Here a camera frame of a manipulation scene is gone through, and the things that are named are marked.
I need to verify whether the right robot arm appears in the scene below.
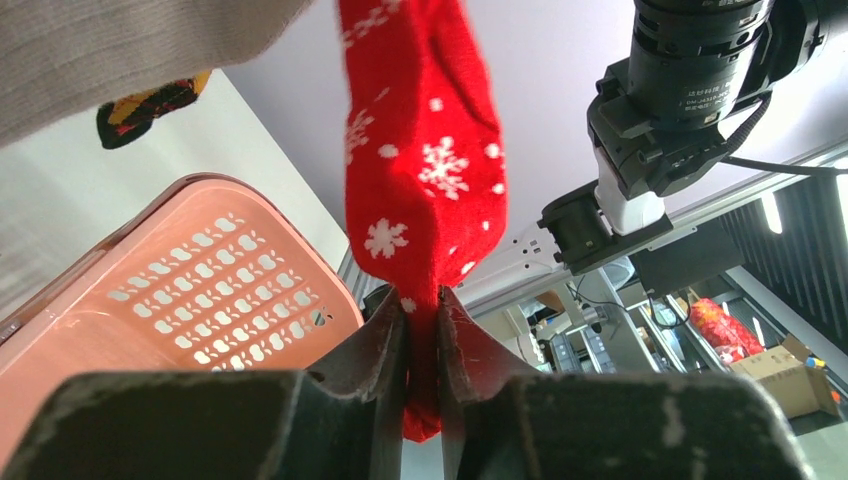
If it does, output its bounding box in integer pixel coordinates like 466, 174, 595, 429
587, 1, 847, 201

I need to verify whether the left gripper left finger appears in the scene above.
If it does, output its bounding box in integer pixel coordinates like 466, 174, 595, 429
1, 288, 408, 479

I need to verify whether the pink plastic basket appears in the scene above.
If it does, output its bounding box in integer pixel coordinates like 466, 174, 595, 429
1, 174, 363, 459

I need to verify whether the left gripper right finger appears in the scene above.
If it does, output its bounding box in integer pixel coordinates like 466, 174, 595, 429
438, 289, 814, 479

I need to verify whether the red patterned bag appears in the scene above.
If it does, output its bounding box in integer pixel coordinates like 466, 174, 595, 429
689, 298, 765, 365

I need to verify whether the argyle red yellow sock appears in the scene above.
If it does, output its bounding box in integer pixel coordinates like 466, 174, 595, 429
96, 70, 212, 150

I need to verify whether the cardboard box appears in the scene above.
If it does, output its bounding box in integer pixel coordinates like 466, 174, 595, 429
729, 335, 841, 419

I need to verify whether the grey white sock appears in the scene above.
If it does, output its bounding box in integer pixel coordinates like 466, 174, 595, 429
1, 1, 310, 146

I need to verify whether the red snowflake sock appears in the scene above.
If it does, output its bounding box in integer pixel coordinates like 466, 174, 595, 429
338, 0, 508, 442

